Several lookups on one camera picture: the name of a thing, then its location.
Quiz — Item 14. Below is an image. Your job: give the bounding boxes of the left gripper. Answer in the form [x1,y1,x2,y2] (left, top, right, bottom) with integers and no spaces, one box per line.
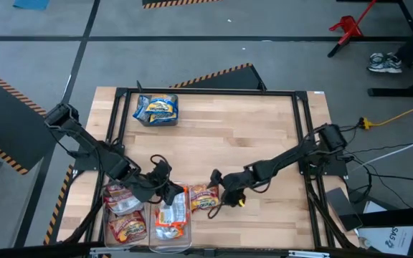
[134,173,186,206]

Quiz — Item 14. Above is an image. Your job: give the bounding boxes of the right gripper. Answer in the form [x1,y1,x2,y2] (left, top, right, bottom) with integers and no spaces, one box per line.
[222,171,249,210]

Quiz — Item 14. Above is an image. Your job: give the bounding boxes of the orange Maruchan ramen packet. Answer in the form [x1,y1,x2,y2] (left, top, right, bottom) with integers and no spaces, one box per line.
[153,224,186,242]
[155,186,190,229]

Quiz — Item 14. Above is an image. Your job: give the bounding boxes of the red Maruchan ramen packet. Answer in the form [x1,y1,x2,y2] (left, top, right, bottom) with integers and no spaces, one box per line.
[103,183,136,202]
[106,195,146,216]
[107,211,148,245]
[189,183,221,214]

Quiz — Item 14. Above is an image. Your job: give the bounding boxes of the clear plastic bin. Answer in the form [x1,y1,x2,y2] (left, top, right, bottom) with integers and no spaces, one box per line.
[102,183,153,252]
[148,181,194,254]

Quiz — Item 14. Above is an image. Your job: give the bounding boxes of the blue snack packets in tray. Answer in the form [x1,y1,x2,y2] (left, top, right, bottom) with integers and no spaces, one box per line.
[136,93,180,128]

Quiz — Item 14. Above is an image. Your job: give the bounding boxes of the dark grey flat device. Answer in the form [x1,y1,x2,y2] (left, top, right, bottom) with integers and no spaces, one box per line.
[325,186,364,232]

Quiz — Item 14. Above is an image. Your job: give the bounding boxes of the hazard-striped black floor mat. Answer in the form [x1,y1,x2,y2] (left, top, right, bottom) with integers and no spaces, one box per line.
[0,63,70,176]
[43,163,75,247]
[170,62,267,91]
[141,0,222,10]

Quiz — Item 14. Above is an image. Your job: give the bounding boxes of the white printed box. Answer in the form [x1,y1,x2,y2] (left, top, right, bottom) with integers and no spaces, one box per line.
[356,200,413,256]

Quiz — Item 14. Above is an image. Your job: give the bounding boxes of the black desk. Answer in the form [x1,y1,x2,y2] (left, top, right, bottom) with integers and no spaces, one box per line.
[367,0,413,97]

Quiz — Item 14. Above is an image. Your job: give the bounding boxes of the person's shoe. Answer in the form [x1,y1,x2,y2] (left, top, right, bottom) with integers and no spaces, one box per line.
[366,52,404,75]

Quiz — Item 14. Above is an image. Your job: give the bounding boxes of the red metal stand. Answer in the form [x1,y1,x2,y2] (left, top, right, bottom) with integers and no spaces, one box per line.
[328,0,378,58]

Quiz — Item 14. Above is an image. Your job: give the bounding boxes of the blue floor mat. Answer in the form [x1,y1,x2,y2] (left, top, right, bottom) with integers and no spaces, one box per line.
[11,0,51,11]

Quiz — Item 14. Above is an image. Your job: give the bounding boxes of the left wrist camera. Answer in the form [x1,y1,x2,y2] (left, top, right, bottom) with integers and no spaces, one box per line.
[150,154,174,182]

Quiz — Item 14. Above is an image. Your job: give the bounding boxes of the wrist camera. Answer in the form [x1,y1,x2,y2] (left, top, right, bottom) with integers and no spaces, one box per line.
[150,154,174,182]
[209,168,224,188]

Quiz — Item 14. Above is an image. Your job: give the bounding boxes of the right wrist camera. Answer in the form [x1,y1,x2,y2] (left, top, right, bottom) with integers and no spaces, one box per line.
[209,168,224,188]

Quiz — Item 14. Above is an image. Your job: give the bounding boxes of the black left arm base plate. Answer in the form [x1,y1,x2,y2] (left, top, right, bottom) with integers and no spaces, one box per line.
[66,143,125,172]

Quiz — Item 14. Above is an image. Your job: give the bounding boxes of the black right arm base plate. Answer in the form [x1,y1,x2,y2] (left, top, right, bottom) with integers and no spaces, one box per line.
[297,148,349,176]

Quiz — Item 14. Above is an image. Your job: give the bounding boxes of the white hanging cable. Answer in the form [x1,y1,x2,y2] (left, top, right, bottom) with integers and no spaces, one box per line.
[349,131,413,171]

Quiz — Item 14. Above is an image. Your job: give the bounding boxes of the black floor cable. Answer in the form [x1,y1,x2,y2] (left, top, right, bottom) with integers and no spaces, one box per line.
[346,138,413,156]
[369,171,413,183]

